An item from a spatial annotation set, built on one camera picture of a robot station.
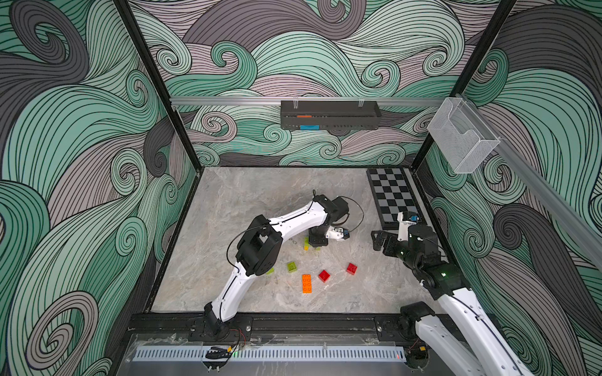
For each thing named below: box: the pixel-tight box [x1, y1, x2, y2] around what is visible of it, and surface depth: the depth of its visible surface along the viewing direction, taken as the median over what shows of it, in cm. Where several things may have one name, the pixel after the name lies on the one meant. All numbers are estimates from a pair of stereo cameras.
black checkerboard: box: [366, 167, 423, 230], surface depth 109 cm
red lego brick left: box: [318, 269, 331, 283], surface depth 85 cm
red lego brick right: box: [345, 263, 358, 275], surface depth 87 cm
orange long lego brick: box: [301, 274, 313, 294], surface depth 85 cm
